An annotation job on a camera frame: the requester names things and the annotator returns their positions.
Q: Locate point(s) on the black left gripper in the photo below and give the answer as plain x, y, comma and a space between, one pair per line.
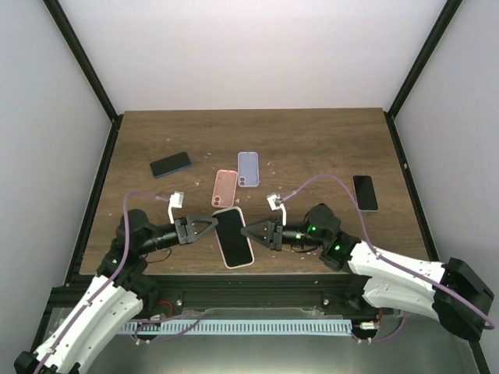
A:
187, 222

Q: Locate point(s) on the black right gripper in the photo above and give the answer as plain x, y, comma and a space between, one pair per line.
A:
276, 243

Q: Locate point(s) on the teal black phone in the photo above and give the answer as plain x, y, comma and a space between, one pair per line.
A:
232, 235

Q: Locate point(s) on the white phone case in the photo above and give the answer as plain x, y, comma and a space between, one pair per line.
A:
234, 237

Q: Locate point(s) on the pink phone case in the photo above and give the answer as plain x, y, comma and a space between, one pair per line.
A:
225, 185

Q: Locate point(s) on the white black phone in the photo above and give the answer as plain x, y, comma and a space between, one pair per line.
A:
365, 193

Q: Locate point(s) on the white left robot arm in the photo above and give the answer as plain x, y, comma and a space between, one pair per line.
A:
119, 291

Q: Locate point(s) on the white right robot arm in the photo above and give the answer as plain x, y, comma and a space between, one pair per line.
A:
451, 293

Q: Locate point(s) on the blue black phone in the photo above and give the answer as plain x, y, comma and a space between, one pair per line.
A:
170, 164

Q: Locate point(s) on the lavender phone case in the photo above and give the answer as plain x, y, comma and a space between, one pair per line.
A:
248, 169

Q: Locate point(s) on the grey metal front plate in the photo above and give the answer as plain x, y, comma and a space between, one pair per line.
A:
407, 344

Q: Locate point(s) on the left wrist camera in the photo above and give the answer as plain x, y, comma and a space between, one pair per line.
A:
175, 202

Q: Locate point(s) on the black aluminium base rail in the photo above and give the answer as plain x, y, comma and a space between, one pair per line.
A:
335, 293

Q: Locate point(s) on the light blue slotted cable duct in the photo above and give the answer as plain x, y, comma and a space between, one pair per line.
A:
313, 327

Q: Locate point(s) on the black left frame post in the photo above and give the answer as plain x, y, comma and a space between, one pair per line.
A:
65, 28

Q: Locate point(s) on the black frame post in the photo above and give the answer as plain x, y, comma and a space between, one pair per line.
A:
65, 28
433, 39

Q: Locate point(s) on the black right frame post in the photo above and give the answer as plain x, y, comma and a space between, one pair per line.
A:
433, 39

